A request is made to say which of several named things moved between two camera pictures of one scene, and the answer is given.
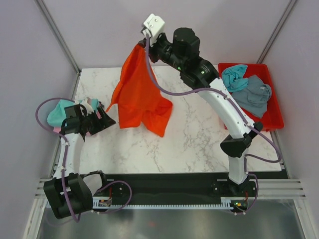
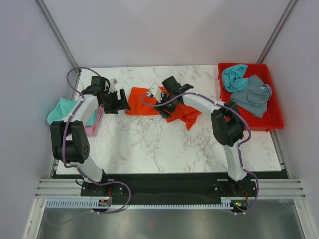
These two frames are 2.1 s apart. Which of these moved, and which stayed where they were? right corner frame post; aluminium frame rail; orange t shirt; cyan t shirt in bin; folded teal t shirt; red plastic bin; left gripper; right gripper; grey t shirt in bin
Moved: orange t shirt; left gripper; right gripper
Stayed: aluminium frame rail; grey t shirt in bin; red plastic bin; right corner frame post; folded teal t shirt; cyan t shirt in bin
